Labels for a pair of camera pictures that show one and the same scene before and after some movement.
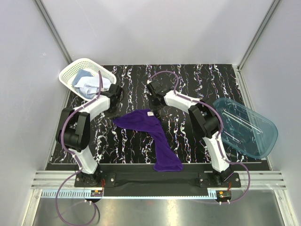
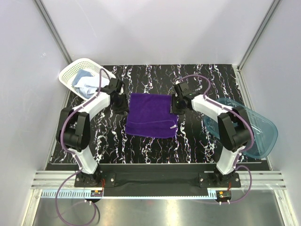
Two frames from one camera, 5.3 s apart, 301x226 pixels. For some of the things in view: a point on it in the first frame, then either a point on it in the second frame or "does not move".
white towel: [89, 87] does not move
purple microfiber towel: [167, 160] -> [149, 116]
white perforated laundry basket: [67, 75] does not move
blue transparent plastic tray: [245, 131] does not move
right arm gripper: [153, 108] -> [173, 108]
